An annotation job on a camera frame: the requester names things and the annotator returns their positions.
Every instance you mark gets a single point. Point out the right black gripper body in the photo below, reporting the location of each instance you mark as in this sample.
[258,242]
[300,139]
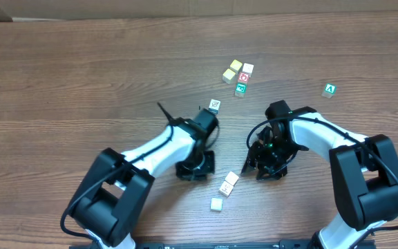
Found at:
[266,167]

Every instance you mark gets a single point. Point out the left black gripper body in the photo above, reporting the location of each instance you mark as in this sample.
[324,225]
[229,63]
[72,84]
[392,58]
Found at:
[195,169]

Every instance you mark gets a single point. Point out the yellow plain wooden block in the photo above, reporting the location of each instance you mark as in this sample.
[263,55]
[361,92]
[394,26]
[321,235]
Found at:
[232,178]

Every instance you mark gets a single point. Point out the white block blue H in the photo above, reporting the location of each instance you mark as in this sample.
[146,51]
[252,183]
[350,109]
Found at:
[226,188]

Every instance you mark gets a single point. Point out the red M block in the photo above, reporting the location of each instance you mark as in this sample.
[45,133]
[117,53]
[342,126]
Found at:
[216,204]

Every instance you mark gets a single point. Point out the white block blue side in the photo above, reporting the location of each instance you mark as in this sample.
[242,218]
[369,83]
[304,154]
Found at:
[214,106]

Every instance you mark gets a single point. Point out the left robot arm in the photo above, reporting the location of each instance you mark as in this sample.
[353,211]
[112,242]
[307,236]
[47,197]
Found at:
[111,196]

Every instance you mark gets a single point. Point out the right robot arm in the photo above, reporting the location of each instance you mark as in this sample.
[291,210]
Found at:
[364,171]

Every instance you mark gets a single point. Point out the green picture block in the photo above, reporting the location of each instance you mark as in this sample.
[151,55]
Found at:
[240,90]

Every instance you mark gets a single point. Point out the red circle block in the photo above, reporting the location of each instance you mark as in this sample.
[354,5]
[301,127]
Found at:
[243,78]

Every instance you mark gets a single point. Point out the green letter A block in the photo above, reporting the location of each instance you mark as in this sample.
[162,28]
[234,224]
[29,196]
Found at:
[329,90]

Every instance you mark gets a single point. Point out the yellow block lower left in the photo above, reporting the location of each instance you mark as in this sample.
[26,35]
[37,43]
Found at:
[229,76]

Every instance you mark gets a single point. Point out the white block top right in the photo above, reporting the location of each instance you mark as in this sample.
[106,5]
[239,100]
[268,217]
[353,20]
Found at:
[248,69]

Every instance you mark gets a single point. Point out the yellow block upper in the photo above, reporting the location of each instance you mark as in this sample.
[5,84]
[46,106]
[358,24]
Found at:
[236,66]

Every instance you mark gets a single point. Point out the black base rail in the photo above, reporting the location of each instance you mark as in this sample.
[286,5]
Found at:
[283,244]

